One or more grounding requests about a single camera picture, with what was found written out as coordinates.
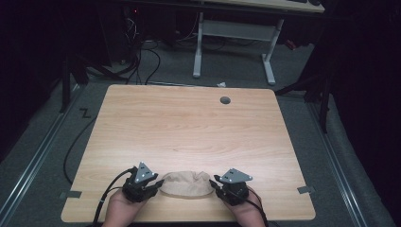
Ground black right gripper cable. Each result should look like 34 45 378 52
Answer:
244 187 272 227

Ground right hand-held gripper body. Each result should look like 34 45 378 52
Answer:
217 167 254 207

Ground long black floor cable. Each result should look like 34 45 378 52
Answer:
62 115 99 185

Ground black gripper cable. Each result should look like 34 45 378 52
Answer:
90 167 137 227
244 187 272 227

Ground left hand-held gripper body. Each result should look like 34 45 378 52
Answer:
121 161 160 203

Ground metal floor rail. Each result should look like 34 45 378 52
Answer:
306 102 370 227
0 84 83 219

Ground white frame wooden desk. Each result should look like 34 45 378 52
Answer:
191 0 326 87

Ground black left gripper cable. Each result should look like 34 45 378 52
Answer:
90 167 137 227

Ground black stand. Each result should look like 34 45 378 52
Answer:
273 60 334 134
58 51 91 114

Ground cream white sock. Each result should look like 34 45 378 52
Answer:
158 170 216 200

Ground person's right hand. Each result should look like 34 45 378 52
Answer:
222 186 267 227

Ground person's left hand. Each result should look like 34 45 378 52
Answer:
101 188 149 227

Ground bundle of black cables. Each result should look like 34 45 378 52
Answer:
124 13 163 86

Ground grey tape strip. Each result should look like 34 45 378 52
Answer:
59 190 83 201
297 184 316 195

